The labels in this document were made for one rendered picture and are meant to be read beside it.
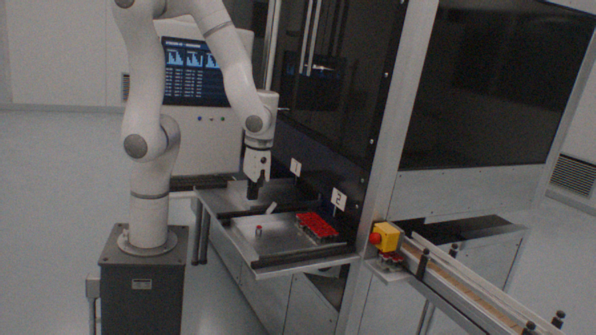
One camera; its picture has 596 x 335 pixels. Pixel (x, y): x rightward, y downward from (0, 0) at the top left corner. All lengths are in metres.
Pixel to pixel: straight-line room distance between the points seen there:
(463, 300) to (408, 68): 0.70
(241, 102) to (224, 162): 1.15
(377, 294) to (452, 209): 0.43
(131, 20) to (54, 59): 5.39
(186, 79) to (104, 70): 4.61
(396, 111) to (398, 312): 0.86
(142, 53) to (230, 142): 1.06
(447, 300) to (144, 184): 0.98
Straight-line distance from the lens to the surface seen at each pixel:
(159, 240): 1.42
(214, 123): 2.13
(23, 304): 2.73
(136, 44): 1.24
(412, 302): 1.83
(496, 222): 2.23
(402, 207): 1.49
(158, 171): 1.34
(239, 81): 1.11
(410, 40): 1.31
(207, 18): 1.17
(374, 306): 1.69
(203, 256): 2.57
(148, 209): 1.35
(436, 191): 1.58
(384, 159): 1.36
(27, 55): 6.57
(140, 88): 1.25
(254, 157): 1.20
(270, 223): 1.60
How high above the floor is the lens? 1.61
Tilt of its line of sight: 19 degrees down
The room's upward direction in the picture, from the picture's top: 9 degrees clockwise
